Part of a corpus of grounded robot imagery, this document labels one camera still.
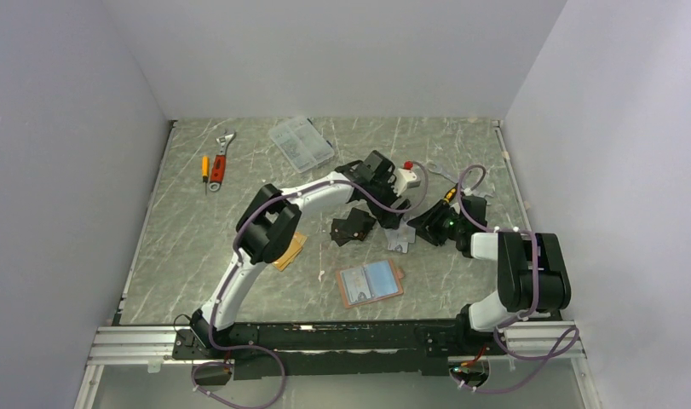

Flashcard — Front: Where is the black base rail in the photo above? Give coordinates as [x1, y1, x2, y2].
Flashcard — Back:
[172, 315, 504, 380]

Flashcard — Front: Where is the clear plastic screw box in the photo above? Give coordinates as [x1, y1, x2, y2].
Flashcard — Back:
[268, 117, 335, 173]

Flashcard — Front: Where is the silver open end wrench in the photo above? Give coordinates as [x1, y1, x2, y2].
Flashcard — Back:
[426, 162, 493, 199]

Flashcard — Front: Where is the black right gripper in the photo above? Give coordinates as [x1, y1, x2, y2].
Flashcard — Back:
[407, 199, 465, 246]

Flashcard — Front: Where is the black card stack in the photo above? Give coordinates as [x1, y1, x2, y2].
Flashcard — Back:
[330, 208, 376, 246]

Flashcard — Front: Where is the yellow black screwdriver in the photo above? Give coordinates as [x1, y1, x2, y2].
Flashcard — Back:
[442, 186, 458, 204]

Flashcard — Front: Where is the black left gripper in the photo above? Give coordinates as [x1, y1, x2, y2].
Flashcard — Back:
[366, 173, 412, 230]

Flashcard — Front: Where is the silver VIP card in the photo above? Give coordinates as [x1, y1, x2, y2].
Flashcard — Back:
[340, 267, 375, 305]

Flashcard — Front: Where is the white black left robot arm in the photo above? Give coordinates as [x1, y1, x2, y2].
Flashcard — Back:
[190, 150, 423, 358]

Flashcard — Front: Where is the tan leather card holder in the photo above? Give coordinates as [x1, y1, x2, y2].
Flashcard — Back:
[336, 259, 405, 309]

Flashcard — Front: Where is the red handled adjustable wrench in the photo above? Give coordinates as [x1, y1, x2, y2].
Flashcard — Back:
[207, 131, 236, 193]

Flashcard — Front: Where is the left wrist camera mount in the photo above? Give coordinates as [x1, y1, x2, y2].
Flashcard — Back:
[393, 162, 421, 196]

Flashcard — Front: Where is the small yellow handled screwdriver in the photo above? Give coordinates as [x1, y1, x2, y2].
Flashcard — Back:
[201, 155, 210, 193]

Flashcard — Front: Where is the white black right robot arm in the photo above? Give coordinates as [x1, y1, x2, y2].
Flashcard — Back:
[407, 192, 571, 354]

